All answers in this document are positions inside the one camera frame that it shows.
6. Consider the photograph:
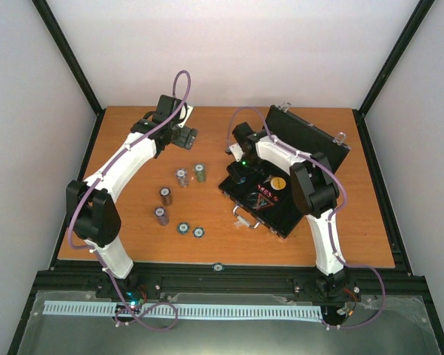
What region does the black poker set case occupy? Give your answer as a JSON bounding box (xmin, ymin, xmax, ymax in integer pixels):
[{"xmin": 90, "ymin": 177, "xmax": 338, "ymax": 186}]
[{"xmin": 219, "ymin": 105, "xmax": 351, "ymax": 238}]

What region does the white dealer button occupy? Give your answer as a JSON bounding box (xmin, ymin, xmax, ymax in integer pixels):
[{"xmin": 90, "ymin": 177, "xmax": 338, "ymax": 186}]
[{"xmin": 270, "ymin": 177, "xmax": 286, "ymax": 191}]

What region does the triangular all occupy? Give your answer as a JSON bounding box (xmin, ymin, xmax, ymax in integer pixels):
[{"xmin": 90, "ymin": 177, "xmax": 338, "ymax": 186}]
[{"xmin": 248, "ymin": 193, "xmax": 275, "ymax": 211}]

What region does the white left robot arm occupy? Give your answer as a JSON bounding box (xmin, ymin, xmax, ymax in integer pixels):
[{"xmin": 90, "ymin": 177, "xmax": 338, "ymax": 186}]
[{"xmin": 66, "ymin": 95, "xmax": 198, "ymax": 298}]

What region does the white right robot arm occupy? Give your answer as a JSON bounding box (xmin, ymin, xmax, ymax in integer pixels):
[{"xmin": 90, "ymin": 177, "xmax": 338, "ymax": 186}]
[{"xmin": 227, "ymin": 123, "xmax": 345, "ymax": 277}]

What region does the green 20 chip stack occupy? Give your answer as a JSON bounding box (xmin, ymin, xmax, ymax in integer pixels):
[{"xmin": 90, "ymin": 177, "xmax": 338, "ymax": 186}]
[{"xmin": 194, "ymin": 163, "xmax": 206, "ymax": 183}]

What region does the blue 10 chip stack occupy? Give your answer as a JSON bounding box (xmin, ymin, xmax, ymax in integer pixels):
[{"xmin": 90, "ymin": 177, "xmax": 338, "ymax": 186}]
[{"xmin": 175, "ymin": 169, "xmax": 189, "ymax": 187}]

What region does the flat blue chip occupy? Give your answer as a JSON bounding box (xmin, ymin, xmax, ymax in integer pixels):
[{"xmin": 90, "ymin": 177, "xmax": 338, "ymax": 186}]
[
  {"xmin": 193, "ymin": 227, "xmax": 205, "ymax": 238},
  {"xmin": 177, "ymin": 223, "xmax": 190, "ymax": 234}
]

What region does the brown chip stack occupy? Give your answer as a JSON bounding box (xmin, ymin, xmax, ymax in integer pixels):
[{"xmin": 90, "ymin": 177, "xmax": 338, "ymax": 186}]
[{"xmin": 159, "ymin": 187, "xmax": 173, "ymax": 206}]

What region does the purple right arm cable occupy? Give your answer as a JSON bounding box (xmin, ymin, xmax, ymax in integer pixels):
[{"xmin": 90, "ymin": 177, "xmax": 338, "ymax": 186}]
[{"xmin": 229, "ymin": 107, "xmax": 387, "ymax": 330}]

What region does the black aluminium frame rail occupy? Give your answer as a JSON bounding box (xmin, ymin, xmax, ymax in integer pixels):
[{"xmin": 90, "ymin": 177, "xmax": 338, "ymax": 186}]
[{"xmin": 31, "ymin": 263, "xmax": 431, "ymax": 305}]

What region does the white perforated cable strip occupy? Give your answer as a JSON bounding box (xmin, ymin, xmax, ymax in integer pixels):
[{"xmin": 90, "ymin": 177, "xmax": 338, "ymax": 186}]
[{"xmin": 42, "ymin": 300, "xmax": 323, "ymax": 322}]

